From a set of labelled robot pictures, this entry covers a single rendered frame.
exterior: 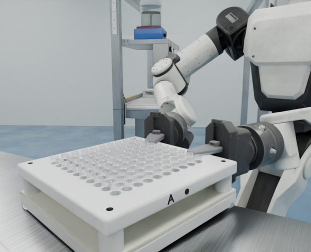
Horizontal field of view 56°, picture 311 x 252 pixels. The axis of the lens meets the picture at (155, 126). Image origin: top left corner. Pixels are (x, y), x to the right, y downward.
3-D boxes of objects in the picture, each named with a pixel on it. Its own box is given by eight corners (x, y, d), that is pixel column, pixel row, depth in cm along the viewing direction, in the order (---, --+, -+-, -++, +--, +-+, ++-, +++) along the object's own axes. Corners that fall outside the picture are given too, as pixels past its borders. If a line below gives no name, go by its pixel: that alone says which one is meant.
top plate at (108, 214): (107, 239, 29) (106, 220, 28) (17, 175, 46) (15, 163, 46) (237, 173, 45) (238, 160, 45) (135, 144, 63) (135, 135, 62)
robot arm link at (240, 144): (241, 124, 46) (283, 116, 53) (198, 116, 54) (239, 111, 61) (237, 198, 49) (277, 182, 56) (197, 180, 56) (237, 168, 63)
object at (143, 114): (164, 119, 207) (164, 105, 206) (125, 118, 213) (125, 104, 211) (182, 100, 333) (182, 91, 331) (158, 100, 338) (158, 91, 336)
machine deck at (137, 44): (168, 45, 193) (168, 38, 193) (113, 45, 200) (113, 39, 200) (179, 50, 253) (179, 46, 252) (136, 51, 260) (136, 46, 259)
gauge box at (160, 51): (168, 74, 197) (168, 43, 193) (152, 74, 199) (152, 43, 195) (172, 73, 218) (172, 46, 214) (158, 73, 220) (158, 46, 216)
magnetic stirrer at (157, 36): (164, 39, 196) (164, 25, 194) (133, 39, 200) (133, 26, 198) (168, 42, 215) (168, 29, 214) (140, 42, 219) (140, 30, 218)
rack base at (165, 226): (109, 282, 30) (108, 262, 29) (21, 204, 47) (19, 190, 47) (236, 202, 46) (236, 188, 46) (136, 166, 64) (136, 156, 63)
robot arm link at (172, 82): (150, 100, 87) (145, 74, 102) (167, 124, 92) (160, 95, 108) (181, 82, 84) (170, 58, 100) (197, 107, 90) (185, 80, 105)
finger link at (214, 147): (183, 153, 49) (209, 147, 53) (197, 158, 46) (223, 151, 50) (184, 144, 49) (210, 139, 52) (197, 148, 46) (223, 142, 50)
